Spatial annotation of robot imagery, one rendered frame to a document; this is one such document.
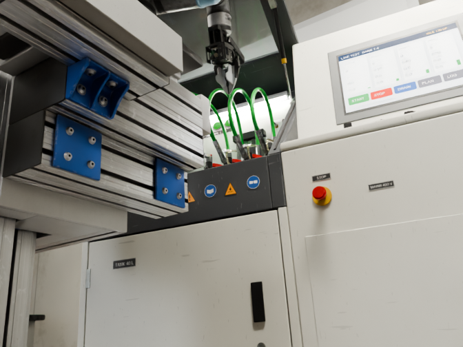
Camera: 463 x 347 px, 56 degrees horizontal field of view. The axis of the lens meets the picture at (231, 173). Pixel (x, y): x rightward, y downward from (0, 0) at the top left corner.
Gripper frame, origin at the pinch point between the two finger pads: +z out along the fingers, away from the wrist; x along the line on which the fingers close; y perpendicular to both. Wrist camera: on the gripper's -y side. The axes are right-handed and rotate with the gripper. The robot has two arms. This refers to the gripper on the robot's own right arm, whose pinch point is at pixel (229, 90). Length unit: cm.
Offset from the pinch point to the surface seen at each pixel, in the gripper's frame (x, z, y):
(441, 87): 62, 8, -24
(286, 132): 16.7, 16.4, -3.6
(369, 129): 43.7, 20.9, 8.3
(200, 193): -5.6, 32.8, 15.7
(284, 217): 20.1, 41.9, 16.4
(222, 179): 1.3, 29.3, 14.1
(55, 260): -284, 77, -164
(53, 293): -280, 106, -155
